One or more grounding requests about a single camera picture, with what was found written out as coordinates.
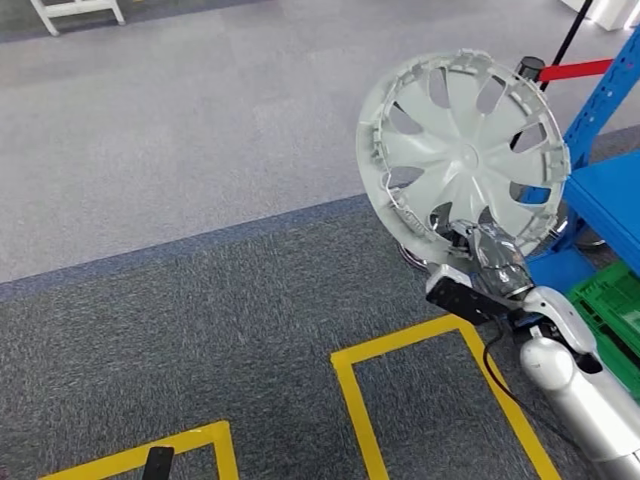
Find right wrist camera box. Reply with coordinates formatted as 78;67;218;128
425;263;524;327

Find white furniture frame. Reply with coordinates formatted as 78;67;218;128
29;0;126;38

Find yellow floor tape square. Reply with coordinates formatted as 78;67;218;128
330;313;562;480
38;420;241;480

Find black camera cable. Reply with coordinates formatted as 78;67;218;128
482;321;576;445

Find thin black rod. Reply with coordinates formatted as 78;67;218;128
509;0;597;152

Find long red barrier belt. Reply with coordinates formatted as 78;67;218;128
537;58;615;84

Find white furniture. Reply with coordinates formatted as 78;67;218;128
558;0;640;32

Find black barrier stanchion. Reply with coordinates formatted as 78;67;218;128
516;56;547;86

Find green plastic crate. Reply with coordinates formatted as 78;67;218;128
567;261;640;400

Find silver-grey plastic wheel cover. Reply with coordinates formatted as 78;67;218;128
355;47;572;268

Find long blue metal shelf rack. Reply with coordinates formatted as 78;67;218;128
515;26;640;296

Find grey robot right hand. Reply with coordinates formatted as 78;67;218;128
439;218;535;301

